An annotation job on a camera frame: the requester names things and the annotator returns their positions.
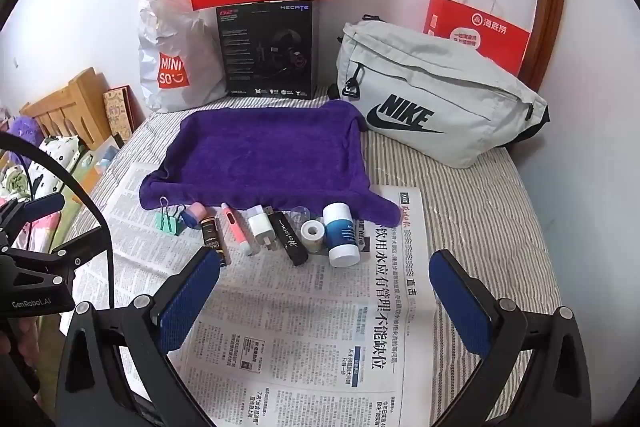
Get pink correction pen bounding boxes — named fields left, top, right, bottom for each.
left=220, top=202, right=252, bottom=256

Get white plastic shopping bag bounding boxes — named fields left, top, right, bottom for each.
left=138, top=0, right=228, bottom=112

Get black and gold lipstick tube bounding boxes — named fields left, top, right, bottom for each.
left=201, top=216, right=232, bottom=267

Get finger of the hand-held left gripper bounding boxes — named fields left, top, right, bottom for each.
left=0, top=192, right=67, bottom=253
left=0, top=234, right=108, bottom=289

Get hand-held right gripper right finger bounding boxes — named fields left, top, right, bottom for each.
left=428, top=249, right=593, bottom=427

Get white spotted pillow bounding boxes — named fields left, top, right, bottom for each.
left=31, top=134, right=86, bottom=188

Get wooden headboard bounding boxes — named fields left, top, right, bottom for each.
left=20, top=67, right=113, bottom=152

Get black headphone box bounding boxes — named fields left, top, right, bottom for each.
left=216, top=0, right=321, bottom=101

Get brown patterned book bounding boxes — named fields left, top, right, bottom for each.
left=102, top=86, right=138, bottom=140

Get grey waist bag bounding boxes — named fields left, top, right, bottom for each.
left=336, top=14, right=550, bottom=170

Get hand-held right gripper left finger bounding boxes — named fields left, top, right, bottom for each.
left=57, top=247, right=223, bottom=427

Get purple plush toy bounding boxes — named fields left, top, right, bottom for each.
left=10, top=116, right=42, bottom=148

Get white and blue bottle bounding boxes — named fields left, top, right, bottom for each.
left=322, top=202, right=361, bottom=269

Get black stick with white script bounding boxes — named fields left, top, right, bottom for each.
left=269, top=206, right=307, bottom=267

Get black cable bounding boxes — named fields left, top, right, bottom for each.
left=0, top=132, right=116, bottom=308

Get pink and blue eraser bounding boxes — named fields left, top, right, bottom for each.
left=181, top=203, right=207, bottom=230

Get purple towel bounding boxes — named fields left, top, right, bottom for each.
left=139, top=99, right=401, bottom=228

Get green binder clip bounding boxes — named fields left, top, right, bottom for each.
left=154, top=196, right=187, bottom=237

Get red paper bag white handles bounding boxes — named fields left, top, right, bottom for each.
left=423, top=0, right=532, bottom=78

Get grey white cylinder roll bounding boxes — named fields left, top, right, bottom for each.
left=247, top=205, right=281, bottom=252

